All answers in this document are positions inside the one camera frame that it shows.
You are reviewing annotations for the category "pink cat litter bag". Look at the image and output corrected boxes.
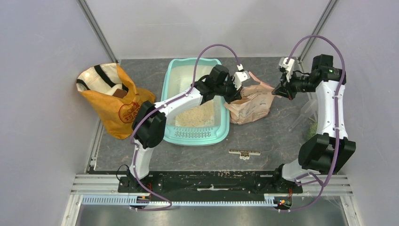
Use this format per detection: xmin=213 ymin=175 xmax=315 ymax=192
xmin=224 ymin=72 xmax=275 ymax=125

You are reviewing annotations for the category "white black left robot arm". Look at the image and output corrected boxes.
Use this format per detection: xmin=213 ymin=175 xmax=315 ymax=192
xmin=129 ymin=65 xmax=250 ymax=192

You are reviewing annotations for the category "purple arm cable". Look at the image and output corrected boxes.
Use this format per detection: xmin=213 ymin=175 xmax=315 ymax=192
xmin=129 ymin=44 xmax=242 ymax=212
xmin=274 ymin=35 xmax=347 ymax=213

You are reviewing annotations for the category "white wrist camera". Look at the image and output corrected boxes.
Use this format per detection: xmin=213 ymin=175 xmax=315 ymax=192
xmin=279 ymin=57 xmax=295 ymax=82
xmin=233 ymin=64 xmax=250 ymax=90

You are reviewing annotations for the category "orange Trader Joe's bag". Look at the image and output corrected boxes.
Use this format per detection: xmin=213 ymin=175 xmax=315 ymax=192
xmin=76 ymin=63 xmax=156 ymax=139

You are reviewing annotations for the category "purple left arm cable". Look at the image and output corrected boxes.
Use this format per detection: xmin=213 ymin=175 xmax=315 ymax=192
xmin=129 ymin=44 xmax=242 ymax=212

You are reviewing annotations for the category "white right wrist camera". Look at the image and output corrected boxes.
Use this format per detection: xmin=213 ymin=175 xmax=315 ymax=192
xmin=279 ymin=57 xmax=295 ymax=82

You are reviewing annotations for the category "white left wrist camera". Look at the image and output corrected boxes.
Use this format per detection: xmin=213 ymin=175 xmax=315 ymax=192
xmin=233 ymin=64 xmax=250 ymax=90

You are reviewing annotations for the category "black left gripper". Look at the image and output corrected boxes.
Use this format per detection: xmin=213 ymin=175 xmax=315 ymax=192
xmin=215 ymin=76 xmax=243 ymax=105

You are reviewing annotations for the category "green netted melon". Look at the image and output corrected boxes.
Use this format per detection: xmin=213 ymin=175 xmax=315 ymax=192
xmin=306 ymin=122 xmax=318 ymax=140

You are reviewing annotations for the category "teal plastic litter box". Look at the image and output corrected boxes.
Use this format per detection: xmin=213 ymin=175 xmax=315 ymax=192
xmin=160 ymin=58 xmax=230 ymax=146

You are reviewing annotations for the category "tan litter pile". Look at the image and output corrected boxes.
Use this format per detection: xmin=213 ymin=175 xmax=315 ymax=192
xmin=175 ymin=100 xmax=215 ymax=128

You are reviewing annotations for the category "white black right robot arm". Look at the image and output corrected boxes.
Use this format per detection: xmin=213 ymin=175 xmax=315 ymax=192
xmin=271 ymin=54 xmax=356 ymax=193

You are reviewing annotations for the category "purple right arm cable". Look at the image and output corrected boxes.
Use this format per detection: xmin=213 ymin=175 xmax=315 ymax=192
xmin=274 ymin=35 xmax=347 ymax=213

